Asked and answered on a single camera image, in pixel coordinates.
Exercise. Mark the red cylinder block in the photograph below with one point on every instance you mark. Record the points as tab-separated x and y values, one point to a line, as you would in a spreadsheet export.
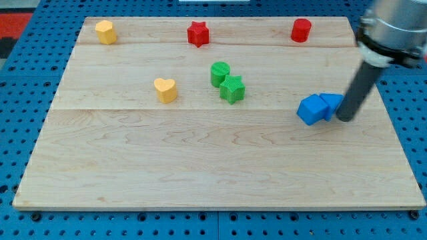
301	30

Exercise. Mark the yellow heart block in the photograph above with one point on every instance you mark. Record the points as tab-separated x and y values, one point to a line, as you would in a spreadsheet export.
166	90

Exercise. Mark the wooden board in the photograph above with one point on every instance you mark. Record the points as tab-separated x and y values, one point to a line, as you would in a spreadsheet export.
109	144

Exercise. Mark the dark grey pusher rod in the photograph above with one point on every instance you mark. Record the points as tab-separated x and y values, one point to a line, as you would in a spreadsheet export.
358	90

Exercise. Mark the yellow hexagon block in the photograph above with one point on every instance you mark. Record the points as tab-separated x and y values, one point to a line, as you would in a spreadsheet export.
106	32

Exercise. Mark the green cylinder block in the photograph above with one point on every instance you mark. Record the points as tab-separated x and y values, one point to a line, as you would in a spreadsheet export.
218	72

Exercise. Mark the green star block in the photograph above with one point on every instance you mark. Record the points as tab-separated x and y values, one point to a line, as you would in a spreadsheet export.
232	89

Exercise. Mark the blue triangle block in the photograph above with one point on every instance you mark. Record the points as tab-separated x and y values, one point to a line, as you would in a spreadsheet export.
333	101

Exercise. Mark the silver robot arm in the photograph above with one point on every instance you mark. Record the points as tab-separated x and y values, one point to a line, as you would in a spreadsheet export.
390	32

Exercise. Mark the blue cube block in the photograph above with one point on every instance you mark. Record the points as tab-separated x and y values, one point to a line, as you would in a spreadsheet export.
312	109

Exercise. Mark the red star block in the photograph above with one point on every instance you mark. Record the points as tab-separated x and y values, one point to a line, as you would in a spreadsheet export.
198	33

